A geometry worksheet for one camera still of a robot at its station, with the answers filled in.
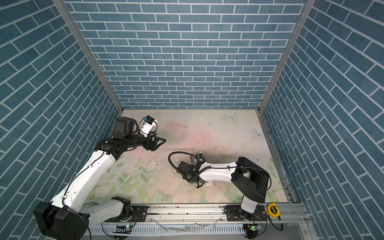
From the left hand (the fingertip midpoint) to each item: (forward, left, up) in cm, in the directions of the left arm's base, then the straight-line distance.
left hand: (160, 136), depth 75 cm
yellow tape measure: (-30, -57, -21) cm, 68 cm away
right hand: (-11, -17, -24) cm, 32 cm away
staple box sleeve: (-16, -26, -22) cm, 38 cm away
